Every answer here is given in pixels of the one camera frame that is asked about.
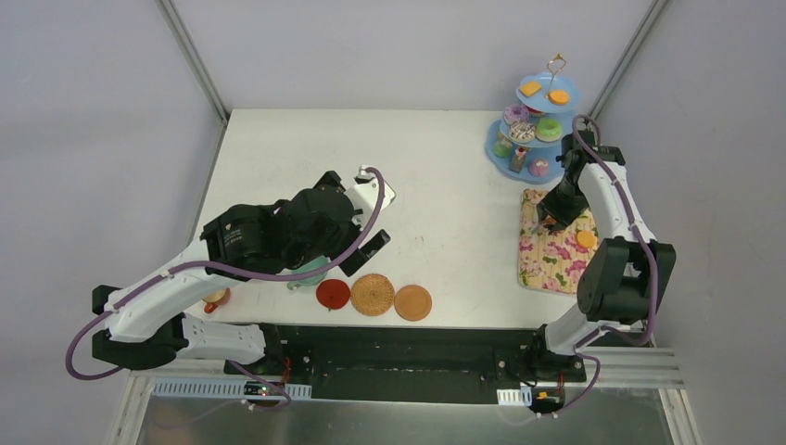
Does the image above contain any round orange biscuit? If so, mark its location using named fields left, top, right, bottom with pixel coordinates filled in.
left=575, top=230, right=598, bottom=249
left=547, top=90, right=571, bottom=106

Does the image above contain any pink cupcake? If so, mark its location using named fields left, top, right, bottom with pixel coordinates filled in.
left=528, top=159, right=550, bottom=177

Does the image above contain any chocolate slice cake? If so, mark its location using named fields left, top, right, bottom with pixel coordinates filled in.
left=508, top=146, right=528, bottom=173

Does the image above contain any green frosted donut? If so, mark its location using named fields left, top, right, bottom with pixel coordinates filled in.
left=536, top=117, right=564, bottom=143

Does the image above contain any white chocolate donut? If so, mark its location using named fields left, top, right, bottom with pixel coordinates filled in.
left=508, top=121, right=536, bottom=144

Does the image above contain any red jam tart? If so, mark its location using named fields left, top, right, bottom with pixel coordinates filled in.
left=526, top=107, right=544, bottom=117

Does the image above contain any purple sprinkled donut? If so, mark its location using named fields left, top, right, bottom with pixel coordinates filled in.
left=502, top=103, right=530, bottom=125

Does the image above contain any rectangular yellow biscuit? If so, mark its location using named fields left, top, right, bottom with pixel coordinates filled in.
left=518, top=80, right=542, bottom=97

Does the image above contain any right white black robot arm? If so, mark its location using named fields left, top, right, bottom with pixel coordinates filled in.
left=526, top=130, right=677, bottom=380

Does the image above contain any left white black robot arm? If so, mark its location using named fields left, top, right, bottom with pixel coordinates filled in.
left=91, top=167, right=396, bottom=375

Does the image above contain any green teacup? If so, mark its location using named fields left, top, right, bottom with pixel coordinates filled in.
left=286, top=256, right=329, bottom=290

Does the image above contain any woven rattan coaster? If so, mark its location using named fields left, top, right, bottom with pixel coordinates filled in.
left=349, top=273, right=396, bottom=317

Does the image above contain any red apple coaster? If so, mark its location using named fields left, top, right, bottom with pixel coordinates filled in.
left=315, top=279, right=351, bottom=311

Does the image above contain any floral serving tray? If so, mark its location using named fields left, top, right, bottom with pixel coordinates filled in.
left=517, top=188, right=600, bottom=295

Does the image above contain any orange round coaster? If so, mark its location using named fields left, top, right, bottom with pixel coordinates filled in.
left=394, top=285, right=433, bottom=322

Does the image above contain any blue three-tier cake stand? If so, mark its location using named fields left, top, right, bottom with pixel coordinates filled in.
left=485, top=54, right=581, bottom=184

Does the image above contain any orange small mug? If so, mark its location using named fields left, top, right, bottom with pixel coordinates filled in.
left=202, top=288, right=231, bottom=314

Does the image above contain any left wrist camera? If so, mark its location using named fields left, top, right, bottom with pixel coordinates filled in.
left=345, top=165, right=397, bottom=228

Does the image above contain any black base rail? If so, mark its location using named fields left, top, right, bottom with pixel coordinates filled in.
left=153, top=322, right=590, bottom=407

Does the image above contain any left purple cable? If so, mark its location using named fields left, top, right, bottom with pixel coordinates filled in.
left=64, top=165, right=387, bottom=382

